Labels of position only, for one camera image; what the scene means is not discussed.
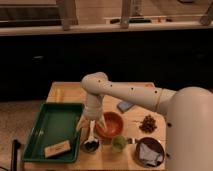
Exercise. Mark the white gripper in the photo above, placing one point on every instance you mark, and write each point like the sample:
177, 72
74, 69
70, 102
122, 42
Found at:
93, 110

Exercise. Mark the white handled brush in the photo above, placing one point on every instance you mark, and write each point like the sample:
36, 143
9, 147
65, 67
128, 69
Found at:
91, 133

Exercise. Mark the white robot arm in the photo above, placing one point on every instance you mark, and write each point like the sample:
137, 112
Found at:
188, 114

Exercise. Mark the small metal cup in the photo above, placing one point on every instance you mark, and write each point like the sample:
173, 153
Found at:
90, 146

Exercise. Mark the green cup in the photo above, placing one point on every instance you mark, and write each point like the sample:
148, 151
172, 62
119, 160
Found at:
118, 143

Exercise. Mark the orange bowl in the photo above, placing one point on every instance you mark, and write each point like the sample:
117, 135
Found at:
114, 123

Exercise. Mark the green plastic tray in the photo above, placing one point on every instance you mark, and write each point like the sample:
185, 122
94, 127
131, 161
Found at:
54, 123

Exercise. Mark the wooden block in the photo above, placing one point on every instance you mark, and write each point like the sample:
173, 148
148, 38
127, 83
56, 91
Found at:
57, 149

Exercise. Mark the brown grape cluster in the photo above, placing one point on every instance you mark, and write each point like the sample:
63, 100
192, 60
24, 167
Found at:
148, 125

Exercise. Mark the grey cloth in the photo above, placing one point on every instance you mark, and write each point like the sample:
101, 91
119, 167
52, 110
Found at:
150, 156

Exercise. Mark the dark brown pan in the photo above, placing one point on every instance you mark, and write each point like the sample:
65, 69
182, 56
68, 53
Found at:
151, 142

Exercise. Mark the wooden railing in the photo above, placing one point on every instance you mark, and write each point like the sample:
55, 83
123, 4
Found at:
39, 17

